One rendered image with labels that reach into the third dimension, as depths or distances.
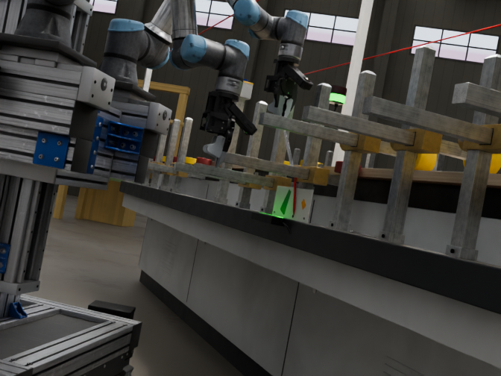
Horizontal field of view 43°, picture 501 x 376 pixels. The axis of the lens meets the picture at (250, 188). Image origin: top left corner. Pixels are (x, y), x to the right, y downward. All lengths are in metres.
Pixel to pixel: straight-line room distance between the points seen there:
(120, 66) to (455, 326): 1.40
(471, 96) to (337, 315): 1.28
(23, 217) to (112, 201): 7.68
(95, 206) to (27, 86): 8.07
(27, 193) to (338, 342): 1.06
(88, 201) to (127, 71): 7.67
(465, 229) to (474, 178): 0.10
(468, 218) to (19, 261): 1.30
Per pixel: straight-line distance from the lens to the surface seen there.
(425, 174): 1.77
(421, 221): 1.83
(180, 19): 1.95
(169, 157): 3.65
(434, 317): 1.43
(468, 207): 1.36
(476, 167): 1.37
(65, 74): 1.73
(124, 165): 2.17
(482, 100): 0.99
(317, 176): 1.93
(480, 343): 1.33
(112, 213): 9.68
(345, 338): 2.09
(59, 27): 1.81
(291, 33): 2.11
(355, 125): 1.45
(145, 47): 2.32
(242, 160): 1.87
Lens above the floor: 0.74
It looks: 1 degrees up
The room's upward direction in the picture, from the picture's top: 11 degrees clockwise
